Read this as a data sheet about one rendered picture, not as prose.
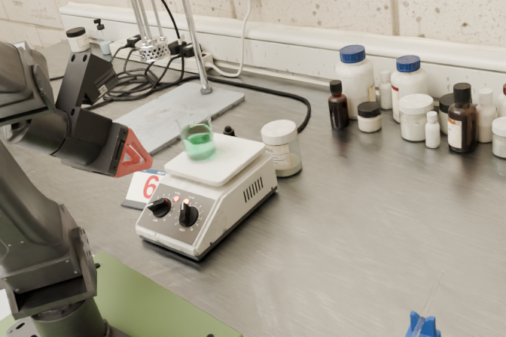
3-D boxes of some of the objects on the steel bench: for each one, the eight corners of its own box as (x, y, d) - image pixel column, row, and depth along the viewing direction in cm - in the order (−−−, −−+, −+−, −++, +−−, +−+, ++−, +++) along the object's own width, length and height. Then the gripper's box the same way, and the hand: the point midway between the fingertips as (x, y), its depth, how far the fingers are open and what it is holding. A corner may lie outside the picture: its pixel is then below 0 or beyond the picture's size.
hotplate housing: (199, 265, 82) (186, 219, 78) (137, 240, 90) (122, 196, 86) (288, 183, 96) (281, 141, 92) (227, 168, 104) (218, 128, 100)
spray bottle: (103, 56, 175) (92, 22, 170) (101, 53, 178) (90, 19, 173) (115, 52, 176) (105, 18, 171) (113, 49, 179) (102, 16, 174)
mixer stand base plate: (141, 161, 112) (139, 156, 111) (85, 139, 125) (83, 135, 124) (247, 98, 129) (246, 93, 129) (189, 84, 142) (187, 80, 142)
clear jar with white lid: (276, 158, 104) (269, 118, 100) (308, 161, 101) (301, 119, 97) (262, 177, 99) (254, 135, 95) (295, 180, 96) (288, 138, 93)
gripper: (22, 154, 74) (116, 180, 86) (69, 164, 67) (163, 191, 79) (38, 103, 75) (128, 136, 87) (86, 107, 68) (176, 143, 80)
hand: (141, 161), depth 82 cm, fingers closed
